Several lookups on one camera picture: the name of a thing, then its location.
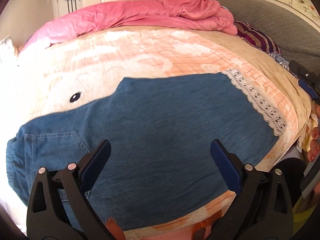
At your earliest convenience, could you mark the peach bear fleece blanket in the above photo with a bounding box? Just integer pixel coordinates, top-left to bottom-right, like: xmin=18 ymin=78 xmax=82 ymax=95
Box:
xmin=0 ymin=26 xmax=312 ymax=240

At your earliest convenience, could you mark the purple striped pillow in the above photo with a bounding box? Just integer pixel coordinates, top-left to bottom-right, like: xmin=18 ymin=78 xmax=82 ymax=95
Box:
xmin=234 ymin=21 xmax=281 ymax=54

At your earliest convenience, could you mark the pink duvet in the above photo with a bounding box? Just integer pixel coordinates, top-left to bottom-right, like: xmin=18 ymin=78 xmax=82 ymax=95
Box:
xmin=24 ymin=0 xmax=238 ymax=49

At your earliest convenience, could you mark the grey quilted headboard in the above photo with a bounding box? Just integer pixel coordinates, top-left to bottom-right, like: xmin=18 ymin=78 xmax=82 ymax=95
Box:
xmin=217 ymin=0 xmax=320 ymax=74

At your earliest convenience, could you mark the beige bed sheet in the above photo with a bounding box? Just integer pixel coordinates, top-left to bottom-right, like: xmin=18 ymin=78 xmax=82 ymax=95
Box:
xmin=195 ymin=29 xmax=313 ymax=120

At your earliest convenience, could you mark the person's left hand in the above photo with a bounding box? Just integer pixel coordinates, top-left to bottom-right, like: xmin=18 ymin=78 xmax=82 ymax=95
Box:
xmin=106 ymin=218 xmax=126 ymax=240

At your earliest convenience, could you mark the person's right hand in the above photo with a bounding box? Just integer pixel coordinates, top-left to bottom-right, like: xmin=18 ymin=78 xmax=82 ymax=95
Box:
xmin=307 ymin=105 xmax=320 ymax=162

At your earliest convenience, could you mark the blue denim pants lace trim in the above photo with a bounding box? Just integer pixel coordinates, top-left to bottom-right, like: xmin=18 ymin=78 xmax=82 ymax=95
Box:
xmin=7 ymin=69 xmax=286 ymax=230

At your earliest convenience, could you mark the blue floral pillow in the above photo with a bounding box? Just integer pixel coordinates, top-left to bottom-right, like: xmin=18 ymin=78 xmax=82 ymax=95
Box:
xmin=268 ymin=53 xmax=298 ymax=79

